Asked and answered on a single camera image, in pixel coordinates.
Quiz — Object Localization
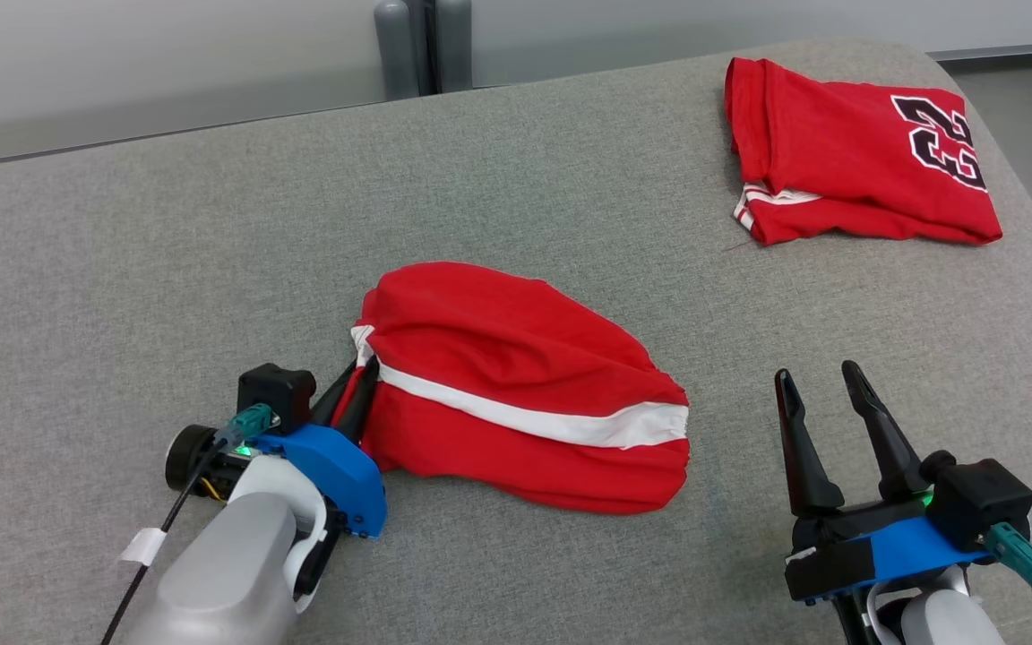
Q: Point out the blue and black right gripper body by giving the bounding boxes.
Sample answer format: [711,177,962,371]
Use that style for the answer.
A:
[785,497,993,603]

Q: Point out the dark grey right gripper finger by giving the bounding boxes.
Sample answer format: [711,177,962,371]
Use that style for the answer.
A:
[842,360,930,503]
[775,368,845,519]

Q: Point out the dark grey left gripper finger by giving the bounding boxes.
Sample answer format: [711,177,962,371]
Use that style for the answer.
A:
[340,356,382,441]
[310,360,362,427]

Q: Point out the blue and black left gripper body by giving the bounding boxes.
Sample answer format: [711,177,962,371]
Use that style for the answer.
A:
[165,423,389,538]

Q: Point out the red shorts with white stripe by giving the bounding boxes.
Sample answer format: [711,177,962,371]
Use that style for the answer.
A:
[350,262,692,516]

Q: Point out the red jersey with number 23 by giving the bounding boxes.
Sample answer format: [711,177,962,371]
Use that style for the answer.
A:
[724,56,1004,247]

